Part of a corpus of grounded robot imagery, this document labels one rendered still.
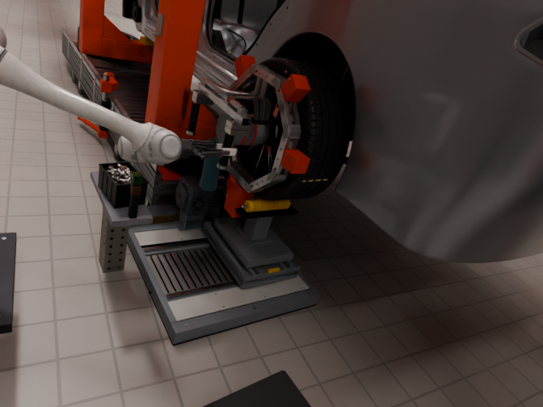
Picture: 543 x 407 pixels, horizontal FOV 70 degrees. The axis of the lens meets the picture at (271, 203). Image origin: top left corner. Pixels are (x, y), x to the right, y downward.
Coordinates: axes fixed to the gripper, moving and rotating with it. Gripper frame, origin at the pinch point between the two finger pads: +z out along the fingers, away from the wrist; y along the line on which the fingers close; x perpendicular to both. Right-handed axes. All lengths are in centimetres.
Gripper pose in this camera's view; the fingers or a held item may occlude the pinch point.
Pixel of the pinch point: (226, 149)
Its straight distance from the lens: 158.5
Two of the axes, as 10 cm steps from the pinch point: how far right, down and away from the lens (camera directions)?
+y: 5.2, 5.3, -6.7
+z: 8.1, -0.6, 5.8
